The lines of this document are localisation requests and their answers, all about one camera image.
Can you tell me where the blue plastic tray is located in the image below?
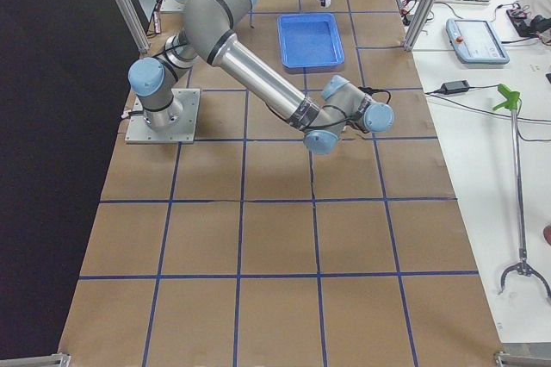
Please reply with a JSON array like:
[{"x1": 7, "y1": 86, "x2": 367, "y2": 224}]
[{"x1": 276, "y1": 12, "x2": 345, "y2": 72}]

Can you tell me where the teach pendant with screen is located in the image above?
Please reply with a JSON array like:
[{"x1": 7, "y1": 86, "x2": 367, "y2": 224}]
[{"x1": 445, "y1": 19, "x2": 510, "y2": 65}]

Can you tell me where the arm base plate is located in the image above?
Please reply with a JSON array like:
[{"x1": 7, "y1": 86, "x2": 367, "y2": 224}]
[
  {"x1": 125, "y1": 88, "x2": 201, "y2": 144},
  {"x1": 160, "y1": 0, "x2": 188, "y2": 13}
]

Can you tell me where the green handled reach grabber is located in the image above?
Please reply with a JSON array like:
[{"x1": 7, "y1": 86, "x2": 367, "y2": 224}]
[{"x1": 492, "y1": 84, "x2": 550, "y2": 302}]

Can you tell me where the brown paper table cover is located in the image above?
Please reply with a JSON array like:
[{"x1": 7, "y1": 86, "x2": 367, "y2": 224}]
[{"x1": 59, "y1": 0, "x2": 500, "y2": 366}]

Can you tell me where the black power adapter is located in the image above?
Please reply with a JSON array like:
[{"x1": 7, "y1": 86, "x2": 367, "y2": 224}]
[{"x1": 440, "y1": 80, "x2": 471, "y2": 95}]

